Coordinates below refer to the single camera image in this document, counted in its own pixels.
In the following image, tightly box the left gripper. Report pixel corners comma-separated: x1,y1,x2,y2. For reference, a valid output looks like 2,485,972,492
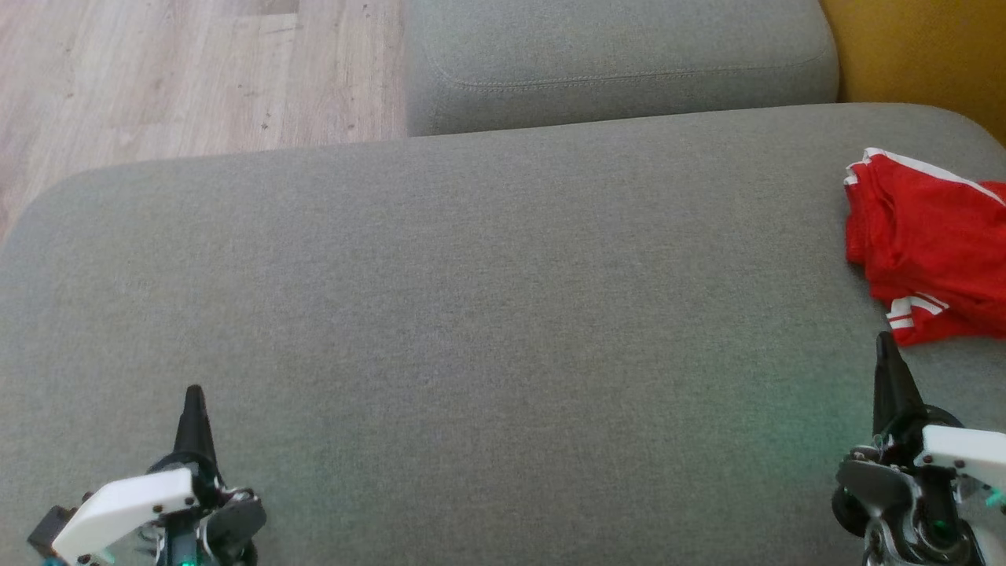
51,385,268,566

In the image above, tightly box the yellow sofa backrest cushion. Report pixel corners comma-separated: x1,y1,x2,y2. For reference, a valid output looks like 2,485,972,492
817,0,1006,148

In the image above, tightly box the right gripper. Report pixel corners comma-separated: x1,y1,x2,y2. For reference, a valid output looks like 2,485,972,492
832,333,1006,543

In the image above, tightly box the red garment white hem trim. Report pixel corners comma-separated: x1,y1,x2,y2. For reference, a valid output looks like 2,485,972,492
843,147,1006,315

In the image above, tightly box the large grey sofa ottoman cushion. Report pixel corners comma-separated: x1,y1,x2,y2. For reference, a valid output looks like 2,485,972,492
0,102,1006,566

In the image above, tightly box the grey sofa seat cushion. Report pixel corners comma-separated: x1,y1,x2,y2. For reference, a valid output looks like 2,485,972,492
401,0,840,138

